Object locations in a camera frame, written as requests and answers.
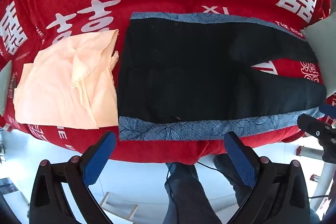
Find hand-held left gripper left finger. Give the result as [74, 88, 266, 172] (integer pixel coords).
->
[29, 131, 117, 224]

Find wooden stool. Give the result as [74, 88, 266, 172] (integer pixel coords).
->
[101, 192, 139, 219]

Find white metal frame leg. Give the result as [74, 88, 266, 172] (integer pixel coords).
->
[313, 157, 334, 199]

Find black pants with floral trim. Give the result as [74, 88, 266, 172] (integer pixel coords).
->
[118, 12, 327, 141]

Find pale grey pillow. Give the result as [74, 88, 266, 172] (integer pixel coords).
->
[0, 60, 13, 116]
[300, 13, 336, 97]

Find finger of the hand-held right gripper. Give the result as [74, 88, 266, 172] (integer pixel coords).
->
[297, 105, 336, 141]

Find peach cloth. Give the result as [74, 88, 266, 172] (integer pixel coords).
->
[13, 29, 120, 130]

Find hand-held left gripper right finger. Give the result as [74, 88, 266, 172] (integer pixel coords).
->
[223, 132, 311, 224]

